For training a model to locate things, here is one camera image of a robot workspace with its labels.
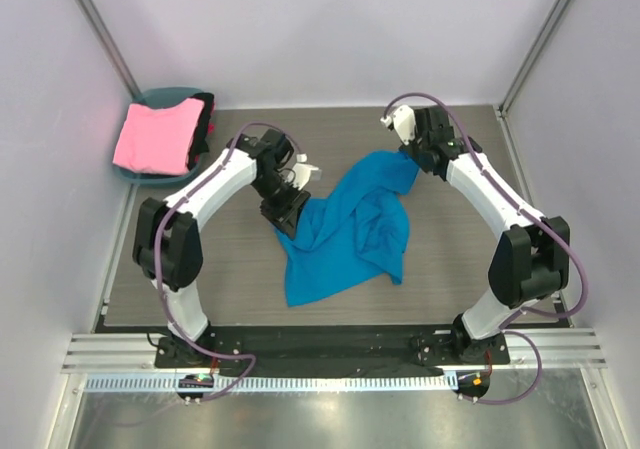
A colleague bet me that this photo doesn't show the teal plastic basin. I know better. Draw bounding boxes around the teal plastic basin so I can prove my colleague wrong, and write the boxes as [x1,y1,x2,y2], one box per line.
[112,87,215,186]

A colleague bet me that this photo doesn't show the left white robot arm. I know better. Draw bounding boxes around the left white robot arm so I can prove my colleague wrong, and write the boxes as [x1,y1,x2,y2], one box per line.
[132,127,321,368]

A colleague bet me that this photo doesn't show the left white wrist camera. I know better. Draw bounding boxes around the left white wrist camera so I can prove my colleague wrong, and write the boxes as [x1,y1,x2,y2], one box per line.
[291,153,322,189]

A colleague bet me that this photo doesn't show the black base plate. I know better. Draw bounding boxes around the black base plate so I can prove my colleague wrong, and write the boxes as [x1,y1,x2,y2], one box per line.
[152,325,510,379]

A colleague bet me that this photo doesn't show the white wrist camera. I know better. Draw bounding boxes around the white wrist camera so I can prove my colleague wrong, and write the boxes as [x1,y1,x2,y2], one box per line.
[291,153,322,189]
[380,105,416,145]

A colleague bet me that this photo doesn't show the aluminium frame rail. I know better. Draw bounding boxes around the aluminium frame rail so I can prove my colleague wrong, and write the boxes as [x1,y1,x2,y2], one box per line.
[62,328,608,373]

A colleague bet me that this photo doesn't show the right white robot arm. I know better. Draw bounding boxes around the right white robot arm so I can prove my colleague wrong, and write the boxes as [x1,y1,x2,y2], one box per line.
[385,105,570,363]

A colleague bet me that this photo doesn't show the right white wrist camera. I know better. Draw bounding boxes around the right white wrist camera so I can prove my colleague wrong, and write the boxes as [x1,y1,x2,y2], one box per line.
[380,105,416,145]

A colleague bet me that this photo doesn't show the black and red folded clothes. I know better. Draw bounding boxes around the black and red folded clothes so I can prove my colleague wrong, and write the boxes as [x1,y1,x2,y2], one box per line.
[187,92,215,170]

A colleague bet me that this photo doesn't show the pink folded t shirt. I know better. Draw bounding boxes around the pink folded t shirt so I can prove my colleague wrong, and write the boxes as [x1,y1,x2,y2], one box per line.
[112,98,204,176]

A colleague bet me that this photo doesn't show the blue t shirt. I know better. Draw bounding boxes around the blue t shirt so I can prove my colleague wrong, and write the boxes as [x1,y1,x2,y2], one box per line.
[275,151,419,307]

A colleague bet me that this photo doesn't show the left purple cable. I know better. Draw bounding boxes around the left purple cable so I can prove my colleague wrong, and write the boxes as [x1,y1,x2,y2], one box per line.
[154,121,304,403]

